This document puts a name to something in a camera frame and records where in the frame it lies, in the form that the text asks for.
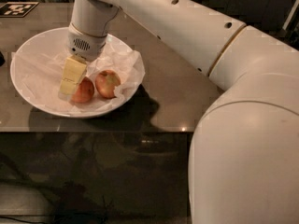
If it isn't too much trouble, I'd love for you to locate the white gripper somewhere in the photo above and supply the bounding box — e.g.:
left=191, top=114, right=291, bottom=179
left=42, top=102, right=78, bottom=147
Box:
left=59, top=24, right=107, bottom=100

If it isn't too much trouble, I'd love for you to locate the red apple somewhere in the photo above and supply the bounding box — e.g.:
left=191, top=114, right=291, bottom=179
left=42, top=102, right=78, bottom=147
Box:
left=95, top=70, right=121, bottom=99
left=72, top=77, right=94, bottom=103

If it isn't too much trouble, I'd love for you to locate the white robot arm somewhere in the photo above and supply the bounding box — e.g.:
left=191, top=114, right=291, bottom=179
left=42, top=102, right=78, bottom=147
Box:
left=69, top=0, right=299, bottom=224

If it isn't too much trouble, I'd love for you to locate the white bowl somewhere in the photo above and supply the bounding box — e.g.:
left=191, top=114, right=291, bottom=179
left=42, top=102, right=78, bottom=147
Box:
left=9, top=26, right=143, bottom=119

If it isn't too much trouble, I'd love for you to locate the white crumpled paper liner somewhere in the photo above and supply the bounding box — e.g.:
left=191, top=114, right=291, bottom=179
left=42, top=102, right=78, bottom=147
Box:
left=12, top=37, right=146, bottom=115

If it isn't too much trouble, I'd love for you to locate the black white fiducial marker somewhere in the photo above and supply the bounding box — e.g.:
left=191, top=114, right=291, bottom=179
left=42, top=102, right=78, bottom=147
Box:
left=0, top=2, right=38, bottom=18

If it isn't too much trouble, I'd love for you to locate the dark cabinet row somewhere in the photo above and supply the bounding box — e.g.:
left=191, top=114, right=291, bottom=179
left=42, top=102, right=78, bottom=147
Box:
left=193, top=0, right=295, bottom=33

